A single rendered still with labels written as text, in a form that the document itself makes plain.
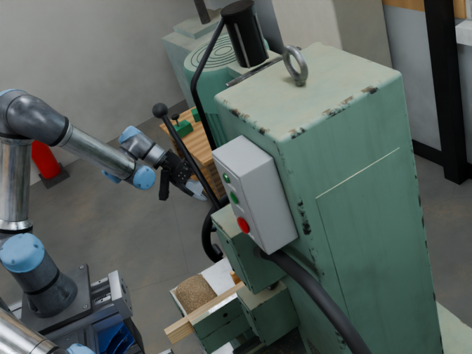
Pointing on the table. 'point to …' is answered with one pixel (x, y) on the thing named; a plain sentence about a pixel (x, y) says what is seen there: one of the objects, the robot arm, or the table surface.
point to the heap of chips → (194, 293)
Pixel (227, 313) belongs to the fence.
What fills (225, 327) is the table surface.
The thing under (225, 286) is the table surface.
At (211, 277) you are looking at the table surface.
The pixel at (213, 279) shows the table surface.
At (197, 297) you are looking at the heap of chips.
